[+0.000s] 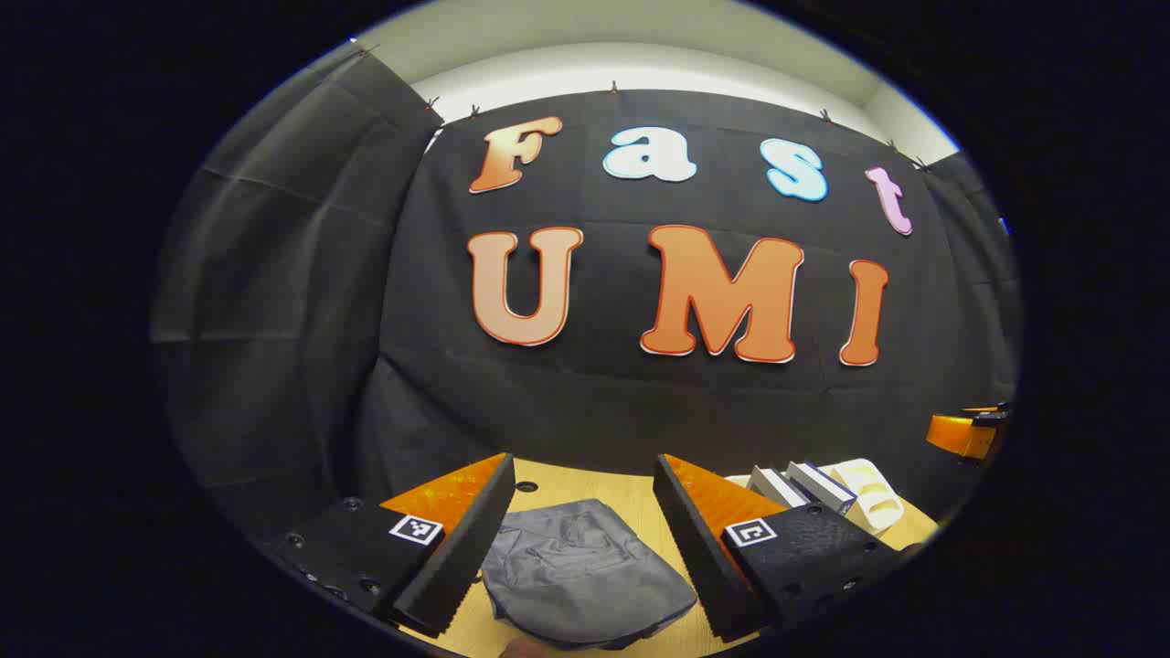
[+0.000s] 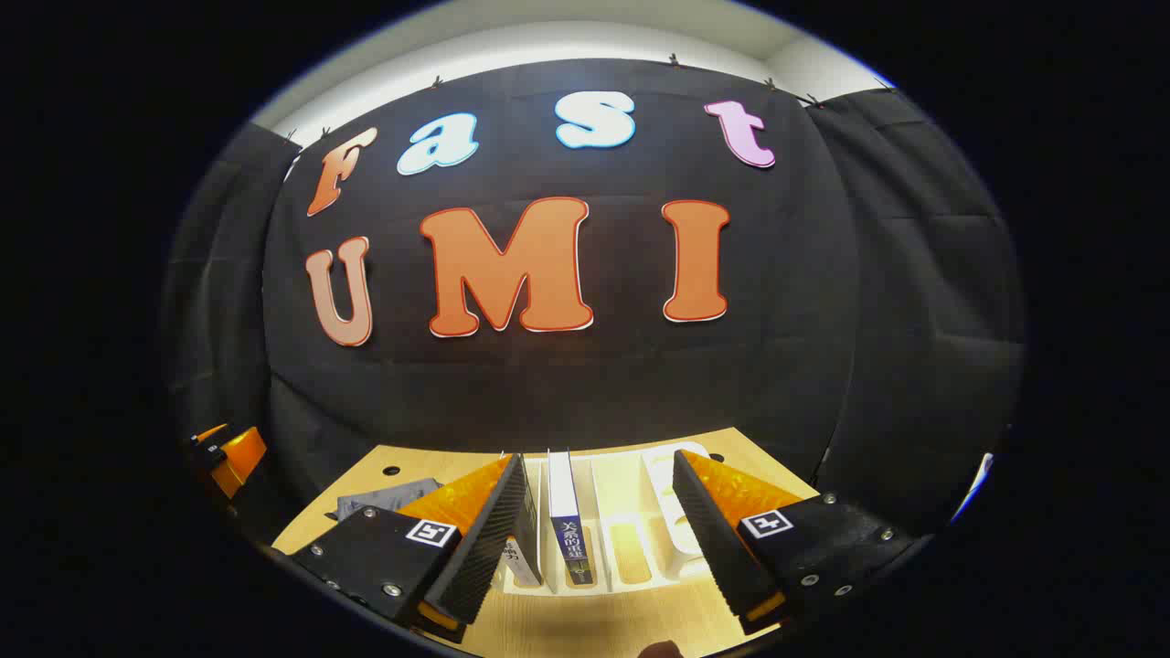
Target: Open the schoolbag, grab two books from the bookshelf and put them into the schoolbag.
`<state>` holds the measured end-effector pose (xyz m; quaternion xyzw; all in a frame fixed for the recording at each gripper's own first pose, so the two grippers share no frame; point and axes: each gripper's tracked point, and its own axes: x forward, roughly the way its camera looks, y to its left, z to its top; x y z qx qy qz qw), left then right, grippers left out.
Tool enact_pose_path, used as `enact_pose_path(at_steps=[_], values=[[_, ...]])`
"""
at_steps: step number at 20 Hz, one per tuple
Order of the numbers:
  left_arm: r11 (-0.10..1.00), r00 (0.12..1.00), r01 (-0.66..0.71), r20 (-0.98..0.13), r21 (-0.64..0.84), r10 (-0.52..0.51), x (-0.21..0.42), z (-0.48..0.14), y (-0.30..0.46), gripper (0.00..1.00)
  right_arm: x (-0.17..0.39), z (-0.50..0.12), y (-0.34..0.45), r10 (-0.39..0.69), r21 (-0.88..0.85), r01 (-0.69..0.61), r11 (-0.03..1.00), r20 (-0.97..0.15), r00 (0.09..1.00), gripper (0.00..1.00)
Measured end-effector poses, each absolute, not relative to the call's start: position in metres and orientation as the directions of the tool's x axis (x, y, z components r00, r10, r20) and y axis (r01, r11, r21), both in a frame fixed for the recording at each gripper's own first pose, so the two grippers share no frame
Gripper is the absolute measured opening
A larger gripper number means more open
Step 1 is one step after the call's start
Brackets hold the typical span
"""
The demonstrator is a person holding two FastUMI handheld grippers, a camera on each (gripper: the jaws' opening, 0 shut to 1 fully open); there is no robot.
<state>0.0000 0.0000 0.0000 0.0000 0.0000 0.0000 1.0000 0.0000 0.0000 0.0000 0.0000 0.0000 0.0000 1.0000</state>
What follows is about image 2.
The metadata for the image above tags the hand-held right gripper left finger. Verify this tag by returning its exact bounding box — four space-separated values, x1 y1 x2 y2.
291 452 542 645

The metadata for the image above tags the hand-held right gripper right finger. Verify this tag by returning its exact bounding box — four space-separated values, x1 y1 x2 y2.
672 448 917 636

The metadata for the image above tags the white portrait cover book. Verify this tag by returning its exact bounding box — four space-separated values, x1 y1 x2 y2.
498 454 549 589

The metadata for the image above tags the white bookshelf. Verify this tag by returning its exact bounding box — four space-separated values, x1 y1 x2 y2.
494 441 732 597

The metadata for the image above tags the blue spine book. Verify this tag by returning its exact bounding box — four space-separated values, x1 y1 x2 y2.
546 448 597 588

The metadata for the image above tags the grey schoolbag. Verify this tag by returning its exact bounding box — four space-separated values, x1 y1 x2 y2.
331 478 444 524

